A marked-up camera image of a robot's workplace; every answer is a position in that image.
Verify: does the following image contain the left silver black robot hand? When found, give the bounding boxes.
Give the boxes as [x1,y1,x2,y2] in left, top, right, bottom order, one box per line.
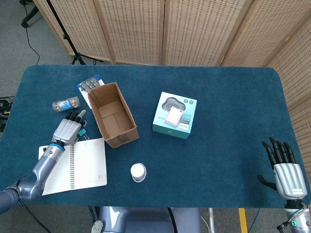
[51,109,87,147]

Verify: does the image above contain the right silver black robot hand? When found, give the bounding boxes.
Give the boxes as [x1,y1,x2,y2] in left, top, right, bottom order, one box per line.
[257,136,309,200]

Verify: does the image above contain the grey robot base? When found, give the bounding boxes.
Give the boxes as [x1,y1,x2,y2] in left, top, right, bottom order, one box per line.
[91,206,204,233]

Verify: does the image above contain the open brown cardboard box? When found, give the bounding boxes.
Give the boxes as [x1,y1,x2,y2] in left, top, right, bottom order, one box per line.
[87,82,140,149]

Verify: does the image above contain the teal product box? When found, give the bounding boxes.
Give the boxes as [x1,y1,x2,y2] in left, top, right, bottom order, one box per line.
[152,91,198,140]

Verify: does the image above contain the clear cylindrical snack jar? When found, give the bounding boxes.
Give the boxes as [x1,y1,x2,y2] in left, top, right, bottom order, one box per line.
[52,96,81,113]

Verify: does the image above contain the open spiral notebook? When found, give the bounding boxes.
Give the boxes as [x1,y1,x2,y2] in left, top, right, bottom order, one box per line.
[38,137,108,196]

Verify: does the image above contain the blue white snack packet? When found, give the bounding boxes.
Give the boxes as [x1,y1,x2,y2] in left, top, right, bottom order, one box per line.
[77,74,105,109]

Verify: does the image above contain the white capped small bottle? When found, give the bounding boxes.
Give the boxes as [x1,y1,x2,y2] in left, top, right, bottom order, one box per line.
[130,163,147,183]

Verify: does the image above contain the black tripod stand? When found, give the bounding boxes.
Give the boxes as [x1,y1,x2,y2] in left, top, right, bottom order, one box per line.
[19,0,104,66]

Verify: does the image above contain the blue table mat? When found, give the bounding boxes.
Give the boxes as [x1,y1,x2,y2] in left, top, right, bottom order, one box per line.
[0,64,311,209]

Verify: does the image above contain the woven folding screen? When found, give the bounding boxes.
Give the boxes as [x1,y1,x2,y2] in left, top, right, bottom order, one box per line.
[33,0,311,168]

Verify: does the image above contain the black cable bundle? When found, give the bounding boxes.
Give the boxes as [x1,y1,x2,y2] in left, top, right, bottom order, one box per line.
[0,96,16,133]

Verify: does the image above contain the black floor cable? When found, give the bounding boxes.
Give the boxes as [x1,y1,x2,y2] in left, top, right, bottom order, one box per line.
[20,0,41,66]

